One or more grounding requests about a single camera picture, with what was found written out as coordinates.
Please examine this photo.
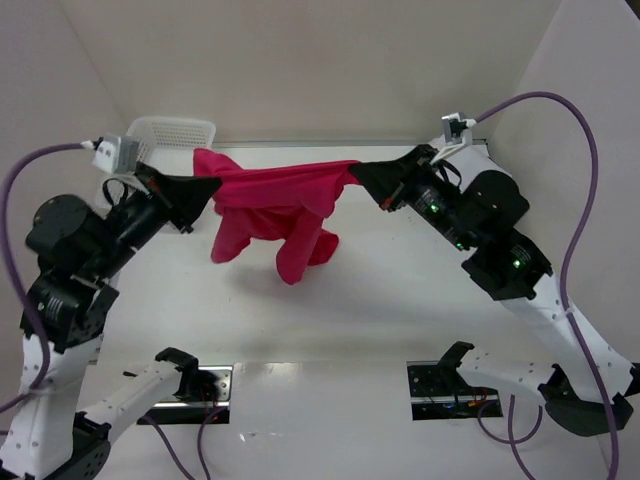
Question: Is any red t-shirt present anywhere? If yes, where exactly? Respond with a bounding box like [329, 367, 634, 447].
[193, 148, 360, 285]

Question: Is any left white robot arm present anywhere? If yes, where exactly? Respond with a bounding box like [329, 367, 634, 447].
[1, 165, 221, 479]

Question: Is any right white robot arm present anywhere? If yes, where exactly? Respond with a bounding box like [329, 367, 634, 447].
[349, 144, 639, 437]

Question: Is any folded white t-shirt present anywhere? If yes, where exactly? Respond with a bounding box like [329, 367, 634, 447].
[447, 144, 511, 192]

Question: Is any white plastic basket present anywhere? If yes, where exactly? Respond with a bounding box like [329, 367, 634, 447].
[105, 116, 216, 176]

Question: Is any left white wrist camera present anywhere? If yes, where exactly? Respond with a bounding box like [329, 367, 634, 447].
[92, 134, 140, 175]

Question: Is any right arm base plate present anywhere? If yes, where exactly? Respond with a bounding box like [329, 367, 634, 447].
[406, 361, 503, 421]

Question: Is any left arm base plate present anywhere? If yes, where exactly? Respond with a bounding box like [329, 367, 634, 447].
[146, 366, 233, 426]

